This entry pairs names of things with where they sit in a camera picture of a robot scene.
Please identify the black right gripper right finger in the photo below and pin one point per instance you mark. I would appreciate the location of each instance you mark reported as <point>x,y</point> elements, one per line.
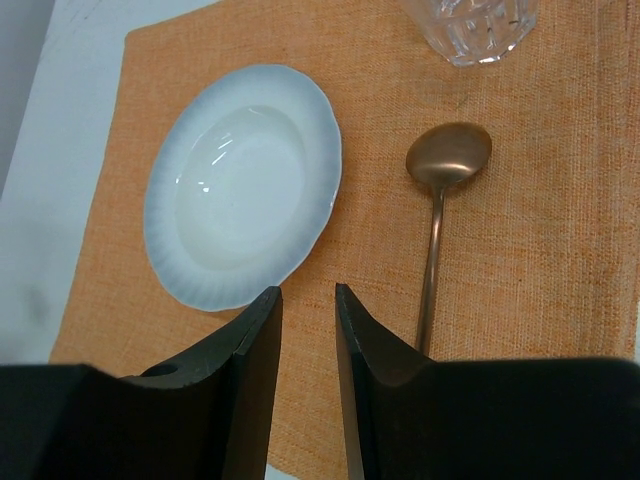
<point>407,416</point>

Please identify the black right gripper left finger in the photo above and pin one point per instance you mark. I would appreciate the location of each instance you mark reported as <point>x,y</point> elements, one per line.
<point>204,413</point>

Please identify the white grey-rimmed plate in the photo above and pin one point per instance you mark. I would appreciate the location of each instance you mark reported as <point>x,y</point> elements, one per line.
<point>242,187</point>

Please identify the copper spoon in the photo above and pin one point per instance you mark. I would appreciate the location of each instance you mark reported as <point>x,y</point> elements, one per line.
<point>440,159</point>

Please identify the clear plastic cup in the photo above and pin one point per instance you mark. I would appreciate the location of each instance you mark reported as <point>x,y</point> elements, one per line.
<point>468,32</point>

